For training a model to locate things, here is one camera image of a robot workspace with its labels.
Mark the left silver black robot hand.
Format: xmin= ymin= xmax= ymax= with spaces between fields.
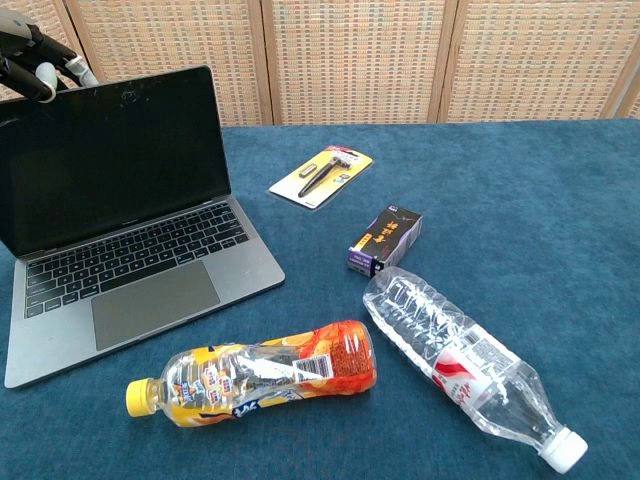
xmin=0 ymin=9 xmax=100 ymax=104

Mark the small purple black carton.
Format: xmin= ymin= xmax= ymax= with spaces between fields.
xmin=346 ymin=203 xmax=425 ymax=278

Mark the orange juice bottle yellow cap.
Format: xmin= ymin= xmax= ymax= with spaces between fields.
xmin=124 ymin=319 xmax=378 ymax=429

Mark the blue table mat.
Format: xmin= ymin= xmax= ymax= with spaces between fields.
xmin=0 ymin=117 xmax=640 ymax=480

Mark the clear water bottle white cap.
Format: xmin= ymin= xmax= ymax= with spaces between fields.
xmin=362 ymin=265 xmax=590 ymax=475

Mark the woven rattan folding screen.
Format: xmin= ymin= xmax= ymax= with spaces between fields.
xmin=0 ymin=0 xmax=640 ymax=127

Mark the razor in yellow blister pack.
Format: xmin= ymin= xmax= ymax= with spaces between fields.
xmin=268 ymin=144 xmax=376 ymax=212

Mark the grey laptop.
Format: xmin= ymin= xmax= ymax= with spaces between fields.
xmin=0 ymin=64 xmax=287 ymax=390

